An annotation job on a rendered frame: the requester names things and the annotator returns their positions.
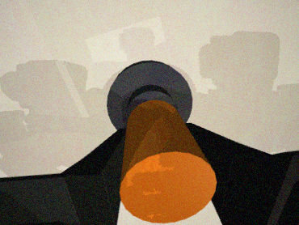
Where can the orange cylinder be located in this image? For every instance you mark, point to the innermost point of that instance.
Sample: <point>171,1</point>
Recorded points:
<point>165,175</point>

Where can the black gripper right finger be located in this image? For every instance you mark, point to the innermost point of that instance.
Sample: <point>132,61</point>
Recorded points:
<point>252,186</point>

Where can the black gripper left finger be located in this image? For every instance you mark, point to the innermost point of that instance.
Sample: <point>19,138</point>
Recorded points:
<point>86,193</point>

